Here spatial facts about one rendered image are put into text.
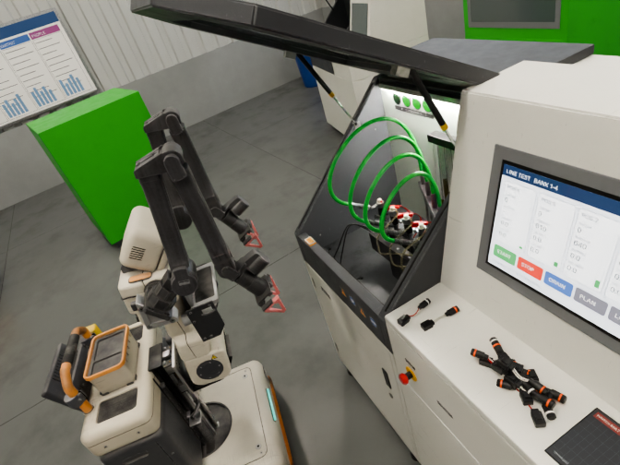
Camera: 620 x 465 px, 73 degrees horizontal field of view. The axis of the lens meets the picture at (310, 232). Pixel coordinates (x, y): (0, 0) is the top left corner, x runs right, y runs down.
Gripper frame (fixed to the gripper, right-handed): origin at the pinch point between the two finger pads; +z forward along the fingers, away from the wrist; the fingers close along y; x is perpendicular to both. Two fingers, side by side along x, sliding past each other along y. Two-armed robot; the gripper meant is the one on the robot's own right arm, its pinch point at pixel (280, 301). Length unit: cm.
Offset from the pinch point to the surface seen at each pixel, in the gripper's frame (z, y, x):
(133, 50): -75, 655, 56
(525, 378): 20, -61, -43
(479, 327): 24, -41, -43
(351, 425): 92, 10, 39
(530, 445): 19, -73, -34
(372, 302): 16.9, -13.1, -23.1
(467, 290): 22, -31, -48
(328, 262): 14.3, 15.7, -17.9
